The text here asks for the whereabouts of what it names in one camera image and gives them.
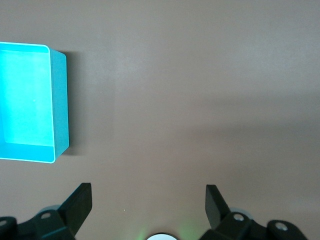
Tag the teal plastic storage box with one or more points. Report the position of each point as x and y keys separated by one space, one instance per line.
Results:
x=25 y=100

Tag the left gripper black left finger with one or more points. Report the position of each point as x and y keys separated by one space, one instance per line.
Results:
x=62 y=220

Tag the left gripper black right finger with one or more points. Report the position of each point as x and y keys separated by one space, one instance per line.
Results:
x=232 y=225

